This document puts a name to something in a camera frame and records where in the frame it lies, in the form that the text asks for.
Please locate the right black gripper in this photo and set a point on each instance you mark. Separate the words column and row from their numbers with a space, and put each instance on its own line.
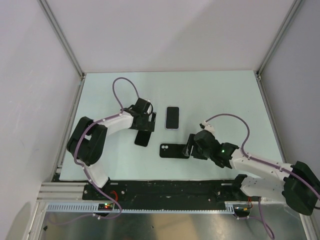
column 190, row 142

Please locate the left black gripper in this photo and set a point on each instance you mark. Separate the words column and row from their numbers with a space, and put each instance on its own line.
column 148, row 125

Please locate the black phone case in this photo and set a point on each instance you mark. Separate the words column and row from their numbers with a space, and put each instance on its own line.
column 172, row 151

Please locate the lilac silicone phone case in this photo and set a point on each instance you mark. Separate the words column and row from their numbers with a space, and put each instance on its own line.
column 172, row 129

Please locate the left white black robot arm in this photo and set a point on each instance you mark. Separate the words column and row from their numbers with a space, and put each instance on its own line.
column 87, row 141

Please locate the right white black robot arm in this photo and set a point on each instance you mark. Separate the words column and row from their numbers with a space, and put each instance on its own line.
column 294, row 184

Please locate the right controller board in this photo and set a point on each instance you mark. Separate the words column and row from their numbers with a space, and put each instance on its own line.
column 241, row 212

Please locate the controller board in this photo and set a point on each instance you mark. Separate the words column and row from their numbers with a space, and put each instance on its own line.
column 241, row 212
column 105, row 206

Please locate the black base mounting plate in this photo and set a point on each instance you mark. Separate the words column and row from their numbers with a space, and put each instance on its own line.
column 173, row 203

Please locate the left controller board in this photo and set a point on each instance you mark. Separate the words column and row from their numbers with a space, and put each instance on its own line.
column 105, row 206

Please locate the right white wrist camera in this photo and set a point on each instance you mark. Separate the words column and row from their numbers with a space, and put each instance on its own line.
column 207, row 127

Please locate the grey slotted cable duct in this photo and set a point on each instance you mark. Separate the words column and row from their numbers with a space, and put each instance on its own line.
column 69, row 207

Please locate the left aluminium frame post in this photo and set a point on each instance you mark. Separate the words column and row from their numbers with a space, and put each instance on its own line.
column 57, row 29

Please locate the aluminium frame post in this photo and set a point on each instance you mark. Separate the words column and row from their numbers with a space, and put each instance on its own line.
column 280, row 34
column 57, row 29

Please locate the right aluminium frame post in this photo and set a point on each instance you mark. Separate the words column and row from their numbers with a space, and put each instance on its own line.
column 280, row 34

